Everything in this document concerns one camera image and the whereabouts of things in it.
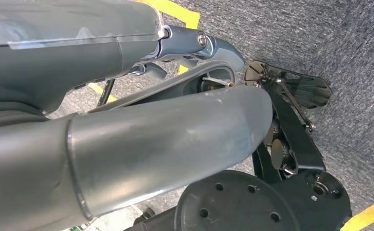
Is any black robot right leg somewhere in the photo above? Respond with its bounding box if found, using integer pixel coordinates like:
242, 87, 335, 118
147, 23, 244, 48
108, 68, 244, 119
252, 143, 283, 184

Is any black robot left foot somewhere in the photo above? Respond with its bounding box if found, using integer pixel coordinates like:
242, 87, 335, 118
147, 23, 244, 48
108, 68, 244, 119
244, 60, 333, 110

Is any yellow floor tape line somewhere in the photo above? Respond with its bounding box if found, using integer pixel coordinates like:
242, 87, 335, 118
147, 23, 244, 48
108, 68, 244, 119
339, 193, 374, 231

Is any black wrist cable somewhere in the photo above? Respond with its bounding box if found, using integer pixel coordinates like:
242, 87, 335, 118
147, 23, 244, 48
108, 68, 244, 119
97, 79, 116, 107

